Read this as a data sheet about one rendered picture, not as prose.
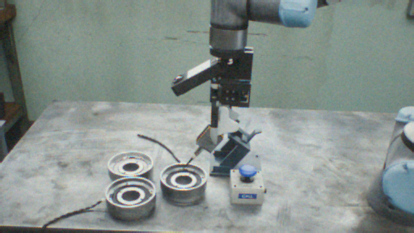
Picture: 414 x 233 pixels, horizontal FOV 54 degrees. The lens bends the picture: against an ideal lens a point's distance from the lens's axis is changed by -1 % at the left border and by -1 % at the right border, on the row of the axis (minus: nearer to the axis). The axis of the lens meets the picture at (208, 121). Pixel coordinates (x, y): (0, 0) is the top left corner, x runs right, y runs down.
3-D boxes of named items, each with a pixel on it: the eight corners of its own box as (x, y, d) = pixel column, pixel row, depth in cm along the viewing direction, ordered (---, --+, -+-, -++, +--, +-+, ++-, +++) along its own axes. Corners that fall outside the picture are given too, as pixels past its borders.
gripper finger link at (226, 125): (237, 150, 87) (240, 109, 84) (209, 149, 87) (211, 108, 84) (237, 144, 90) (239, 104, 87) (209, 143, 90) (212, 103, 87)
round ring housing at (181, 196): (206, 205, 89) (206, 190, 88) (158, 204, 89) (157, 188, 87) (206, 178, 99) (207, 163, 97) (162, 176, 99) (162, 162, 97)
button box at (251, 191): (230, 205, 90) (232, 186, 88) (229, 185, 96) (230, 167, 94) (267, 205, 90) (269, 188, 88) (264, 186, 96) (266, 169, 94)
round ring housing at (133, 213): (156, 191, 93) (156, 175, 92) (155, 222, 84) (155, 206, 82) (109, 192, 92) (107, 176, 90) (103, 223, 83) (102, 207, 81)
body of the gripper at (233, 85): (248, 112, 84) (254, 54, 78) (206, 109, 84) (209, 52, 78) (247, 96, 91) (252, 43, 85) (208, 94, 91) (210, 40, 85)
